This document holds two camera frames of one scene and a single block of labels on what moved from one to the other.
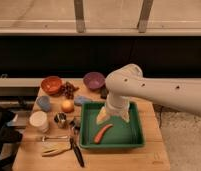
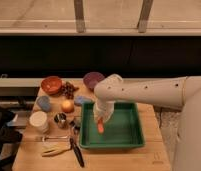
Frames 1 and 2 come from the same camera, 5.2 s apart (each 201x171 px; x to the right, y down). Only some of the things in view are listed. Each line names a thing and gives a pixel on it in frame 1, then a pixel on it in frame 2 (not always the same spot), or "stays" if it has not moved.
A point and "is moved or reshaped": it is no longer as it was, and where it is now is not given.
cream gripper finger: (126, 116) → (107, 117)
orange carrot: (98, 136) is moved or reshaped
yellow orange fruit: (67, 106) stays
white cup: (39, 120) stays
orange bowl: (51, 85) stays
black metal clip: (75, 129) stays
